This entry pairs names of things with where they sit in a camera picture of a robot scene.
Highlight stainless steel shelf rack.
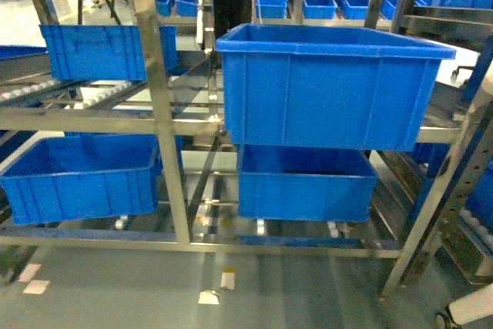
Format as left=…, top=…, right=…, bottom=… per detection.
left=1, top=0, right=492, bottom=297

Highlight blue bin lower right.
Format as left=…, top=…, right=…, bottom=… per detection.
left=237, top=145, right=378, bottom=223

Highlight large blue bin upper right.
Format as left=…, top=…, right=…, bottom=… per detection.
left=216, top=24, right=456, bottom=151

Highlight blue bin lower left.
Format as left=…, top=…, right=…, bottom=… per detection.
left=1, top=134, right=163, bottom=226

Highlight blue crate upper left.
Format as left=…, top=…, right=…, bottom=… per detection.
left=39, top=24, right=179, bottom=82

